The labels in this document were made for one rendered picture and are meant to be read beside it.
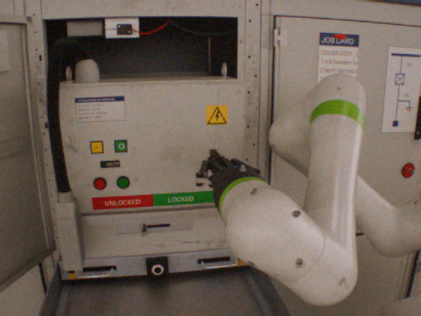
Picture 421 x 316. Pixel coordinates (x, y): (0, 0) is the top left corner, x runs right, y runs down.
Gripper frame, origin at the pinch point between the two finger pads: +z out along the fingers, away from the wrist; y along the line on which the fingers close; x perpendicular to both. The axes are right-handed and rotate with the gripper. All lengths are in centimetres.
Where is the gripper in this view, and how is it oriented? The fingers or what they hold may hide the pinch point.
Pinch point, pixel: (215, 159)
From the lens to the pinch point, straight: 84.3
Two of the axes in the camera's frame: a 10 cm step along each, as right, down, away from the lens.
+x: 0.0, -9.6, -2.7
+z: -1.8, -2.7, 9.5
